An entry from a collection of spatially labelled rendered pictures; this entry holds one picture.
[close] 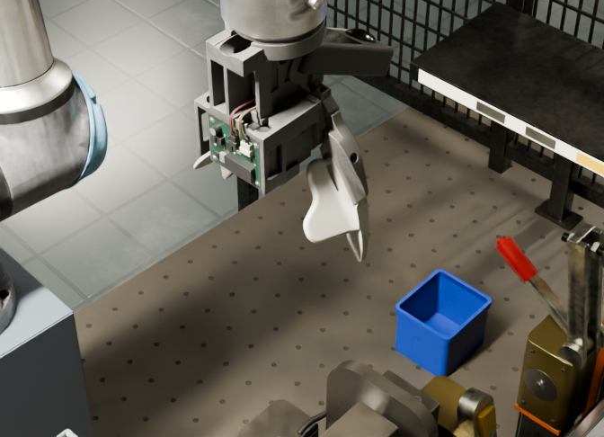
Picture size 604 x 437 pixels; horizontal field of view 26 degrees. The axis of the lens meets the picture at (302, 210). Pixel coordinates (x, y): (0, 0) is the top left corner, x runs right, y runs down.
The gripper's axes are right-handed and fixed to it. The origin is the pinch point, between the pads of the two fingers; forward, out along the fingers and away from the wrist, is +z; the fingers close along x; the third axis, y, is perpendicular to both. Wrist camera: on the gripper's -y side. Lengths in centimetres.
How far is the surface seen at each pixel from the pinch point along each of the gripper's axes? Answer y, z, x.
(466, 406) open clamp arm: -17.4, 33.7, 7.1
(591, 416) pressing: -33, 44, 14
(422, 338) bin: -48, 67, -21
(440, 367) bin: -48, 71, -17
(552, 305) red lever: -35.7, 34.0, 5.1
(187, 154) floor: -114, 141, -146
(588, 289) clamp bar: -36.9, 30.2, 8.5
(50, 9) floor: -132, 140, -225
